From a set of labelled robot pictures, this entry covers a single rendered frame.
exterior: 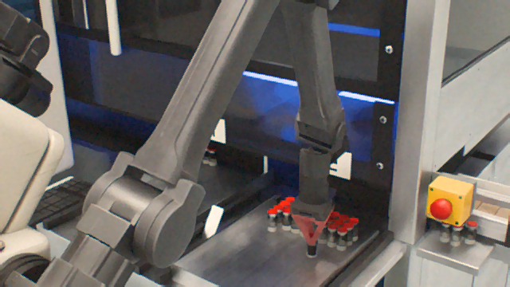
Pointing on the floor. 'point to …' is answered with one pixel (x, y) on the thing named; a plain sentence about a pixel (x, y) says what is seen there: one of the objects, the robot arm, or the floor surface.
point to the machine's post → (416, 132)
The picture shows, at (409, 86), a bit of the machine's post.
